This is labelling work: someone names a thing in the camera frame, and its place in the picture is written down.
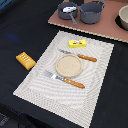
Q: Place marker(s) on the golden bread loaf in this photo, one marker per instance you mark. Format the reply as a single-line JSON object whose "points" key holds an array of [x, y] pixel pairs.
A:
{"points": [[26, 60]]}

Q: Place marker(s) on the yellow butter box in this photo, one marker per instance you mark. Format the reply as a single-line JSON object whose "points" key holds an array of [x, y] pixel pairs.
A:
{"points": [[77, 43]]}

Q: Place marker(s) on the knife with orange handle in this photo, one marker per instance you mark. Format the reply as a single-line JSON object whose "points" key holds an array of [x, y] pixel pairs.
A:
{"points": [[79, 55]]}

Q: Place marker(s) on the pink toy stove board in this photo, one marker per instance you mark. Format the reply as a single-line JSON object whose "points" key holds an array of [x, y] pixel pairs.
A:
{"points": [[106, 27]]}

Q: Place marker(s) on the grey cooking pot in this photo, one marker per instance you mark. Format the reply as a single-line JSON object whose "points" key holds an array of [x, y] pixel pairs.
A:
{"points": [[90, 12]]}

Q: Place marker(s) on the fork with orange handle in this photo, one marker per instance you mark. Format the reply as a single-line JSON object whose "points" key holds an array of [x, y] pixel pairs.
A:
{"points": [[66, 80]]}

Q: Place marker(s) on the woven beige placemat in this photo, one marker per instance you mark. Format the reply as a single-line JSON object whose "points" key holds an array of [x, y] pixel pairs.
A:
{"points": [[62, 99]]}

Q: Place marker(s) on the grey saucepan with handle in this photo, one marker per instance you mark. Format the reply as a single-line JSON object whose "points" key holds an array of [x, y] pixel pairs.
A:
{"points": [[70, 15]]}

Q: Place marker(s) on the beige bowl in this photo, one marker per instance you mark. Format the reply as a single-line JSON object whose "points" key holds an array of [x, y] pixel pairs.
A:
{"points": [[123, 14]]}

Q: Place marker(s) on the white toy fish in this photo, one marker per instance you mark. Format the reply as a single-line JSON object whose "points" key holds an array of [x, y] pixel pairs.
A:
{"points": [[69, 9]]}

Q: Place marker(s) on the round wooden plate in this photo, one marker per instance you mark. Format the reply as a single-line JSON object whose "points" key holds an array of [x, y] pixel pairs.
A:
{"points": [[69, 66]]}

